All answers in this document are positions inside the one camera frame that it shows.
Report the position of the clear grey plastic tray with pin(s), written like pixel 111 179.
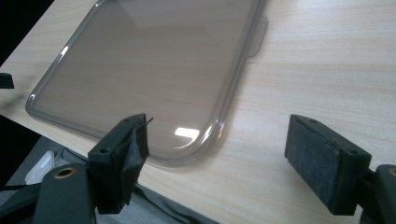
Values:
pixel 137 81

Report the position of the clear plastic piece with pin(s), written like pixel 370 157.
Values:
pixel 39 168

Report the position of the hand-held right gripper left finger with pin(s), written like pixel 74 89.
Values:
pixel 116 161

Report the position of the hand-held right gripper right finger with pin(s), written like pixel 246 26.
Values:
pixel 320 161

